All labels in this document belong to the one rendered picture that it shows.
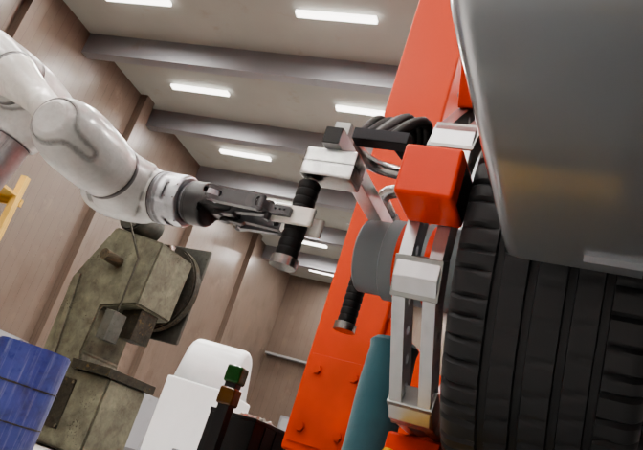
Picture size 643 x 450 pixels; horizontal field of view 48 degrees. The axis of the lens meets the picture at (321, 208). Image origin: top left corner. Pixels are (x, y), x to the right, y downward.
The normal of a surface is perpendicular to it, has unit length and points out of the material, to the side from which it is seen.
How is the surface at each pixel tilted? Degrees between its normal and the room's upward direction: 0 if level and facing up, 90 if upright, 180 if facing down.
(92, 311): 90
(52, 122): 92
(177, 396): 90
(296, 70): 90
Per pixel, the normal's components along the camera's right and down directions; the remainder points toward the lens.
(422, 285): -0.42, 0.33
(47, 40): 0.92, 0.17
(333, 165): -0.30, -0.43
